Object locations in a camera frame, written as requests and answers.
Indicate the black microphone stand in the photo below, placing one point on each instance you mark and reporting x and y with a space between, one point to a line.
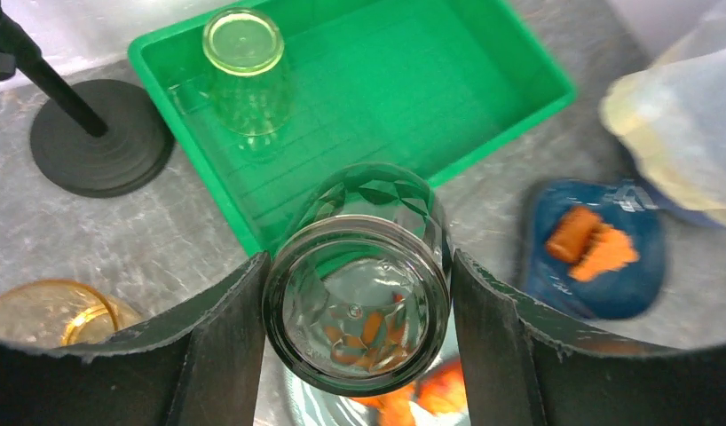
98 138

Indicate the grey round plate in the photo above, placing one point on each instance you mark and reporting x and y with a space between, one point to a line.
310 406

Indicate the smoky grey glass cup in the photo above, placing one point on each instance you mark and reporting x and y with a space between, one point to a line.
358 296

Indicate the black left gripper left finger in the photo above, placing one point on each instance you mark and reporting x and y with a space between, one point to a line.
198 363

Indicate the dark blue leaf plate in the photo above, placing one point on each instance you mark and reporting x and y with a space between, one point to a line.
616 295

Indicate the amber glass cup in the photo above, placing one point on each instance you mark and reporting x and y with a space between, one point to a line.
56 313

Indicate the green glass cup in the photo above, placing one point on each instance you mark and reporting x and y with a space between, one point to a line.
250 85

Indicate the brown fried food piece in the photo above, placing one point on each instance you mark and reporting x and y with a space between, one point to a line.
570 238

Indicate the orange fried chicken piece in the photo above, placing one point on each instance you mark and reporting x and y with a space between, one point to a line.
442 391

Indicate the trash bin with plastic bag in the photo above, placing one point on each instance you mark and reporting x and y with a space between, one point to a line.
671 118

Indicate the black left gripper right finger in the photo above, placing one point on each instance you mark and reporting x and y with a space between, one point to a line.
525 363

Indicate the orange breaded food piece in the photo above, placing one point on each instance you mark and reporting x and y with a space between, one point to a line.
610 250

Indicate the green plastic tray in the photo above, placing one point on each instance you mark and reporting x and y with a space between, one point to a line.
432 86

